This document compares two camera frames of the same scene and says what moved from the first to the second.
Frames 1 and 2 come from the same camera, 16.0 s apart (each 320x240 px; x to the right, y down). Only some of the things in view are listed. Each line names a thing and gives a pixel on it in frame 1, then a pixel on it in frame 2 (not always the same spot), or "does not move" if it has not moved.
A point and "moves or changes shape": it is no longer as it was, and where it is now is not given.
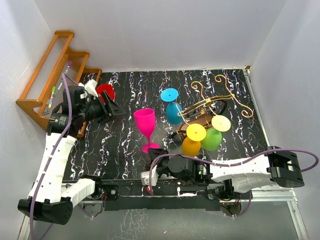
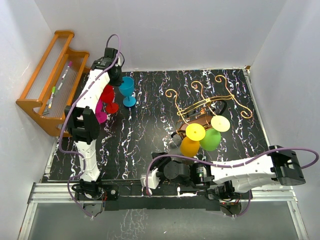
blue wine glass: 174,110 to 127,88
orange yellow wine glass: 191,145 does not move
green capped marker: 53,91 does not move
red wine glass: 109,89 does not move
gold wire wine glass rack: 201,113 does not move
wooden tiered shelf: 45,90 does not move
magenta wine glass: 145,119 moves or changes shape
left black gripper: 111,108 to 119,82
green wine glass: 212,139 does not move
